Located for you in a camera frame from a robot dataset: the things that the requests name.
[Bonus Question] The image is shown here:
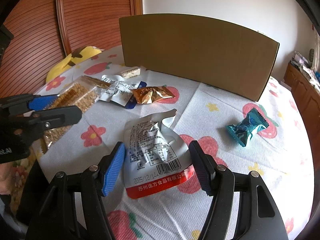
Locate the silver blue snack packet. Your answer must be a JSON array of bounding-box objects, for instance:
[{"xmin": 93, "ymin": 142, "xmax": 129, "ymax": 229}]
[{"xmin": 100, "ymin": 74, "xmax": 142, "ymax": 110}]

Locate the pile of folded clothes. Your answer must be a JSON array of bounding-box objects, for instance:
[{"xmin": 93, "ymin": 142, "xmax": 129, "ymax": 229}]
[{"xmin": 291, "ymin": 51, "xmax": 320, "ymax": 90}]

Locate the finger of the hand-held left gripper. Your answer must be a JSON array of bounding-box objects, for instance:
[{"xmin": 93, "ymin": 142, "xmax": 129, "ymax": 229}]
[
  {"xmin": 26, "ymin": 106, "xmax": 82, "ymax": 140},
  {"xmin": 0, "ymin": 94, "xmax": 60, "ymax": 115}
]

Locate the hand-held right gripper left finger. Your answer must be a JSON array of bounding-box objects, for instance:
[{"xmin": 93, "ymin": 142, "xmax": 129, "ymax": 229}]
[{"xmin": 26, "ymin": 141, "xmax": 125, "ymax": 240}]

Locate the yellow plush toy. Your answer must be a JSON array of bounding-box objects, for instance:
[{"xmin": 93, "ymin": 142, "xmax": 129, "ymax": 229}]
[{"xmin": 46, "ymin": 46, "xmax": 105, "ymax": 83}]

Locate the gold brown snack packet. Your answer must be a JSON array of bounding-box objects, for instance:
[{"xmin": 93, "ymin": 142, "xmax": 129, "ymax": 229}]
[{"xmin": 131, "ymin": 85, "xmax": 175, "ymax": 105}]

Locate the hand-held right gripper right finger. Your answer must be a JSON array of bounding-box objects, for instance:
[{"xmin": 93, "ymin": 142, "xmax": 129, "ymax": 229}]
[{"xmin": 189, "ymin": 140, "xmax": 290, "ymax": 240}]

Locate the wooden slatted wardrobe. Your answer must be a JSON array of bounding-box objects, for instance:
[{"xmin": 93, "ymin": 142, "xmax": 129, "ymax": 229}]
[{"xmin": 0, "ymin": 0, "xmax": 143, "ymax": 98}]

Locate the brown cardboard box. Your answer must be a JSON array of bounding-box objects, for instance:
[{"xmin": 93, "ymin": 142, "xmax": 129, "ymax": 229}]
[{"xmin": 119, "ymin": 13, "xmax": 280, "ymax": 102}]

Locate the silver packet red base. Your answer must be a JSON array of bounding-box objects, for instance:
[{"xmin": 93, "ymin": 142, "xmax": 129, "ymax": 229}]
[{"xmin": 124, "ymin": 109, "xmax": 195, "ymax": 200}]

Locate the strawberry printed tablecloth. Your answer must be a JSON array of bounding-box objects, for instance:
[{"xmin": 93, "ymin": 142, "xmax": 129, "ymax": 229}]
[{"xmin": 35, "ymin": 45, "xmax": 314, "ymax": 240}]

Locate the teal candy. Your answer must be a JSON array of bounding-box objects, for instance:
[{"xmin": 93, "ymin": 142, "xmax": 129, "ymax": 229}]
[{"xmin": 225, "ymin": 107, "xmax": 270, "ymax": 147}]

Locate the white candy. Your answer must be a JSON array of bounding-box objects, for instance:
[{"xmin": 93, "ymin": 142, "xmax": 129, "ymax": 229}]
[{"xmin": 120, "ymin": 66, "xmax": 142, "ymax": 80}]

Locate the clear brittle bar packet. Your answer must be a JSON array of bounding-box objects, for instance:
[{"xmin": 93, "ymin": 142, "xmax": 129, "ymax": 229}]
[{"xmin": 40, "ymin": 75, "xmax": 111, "ymax": 154}]

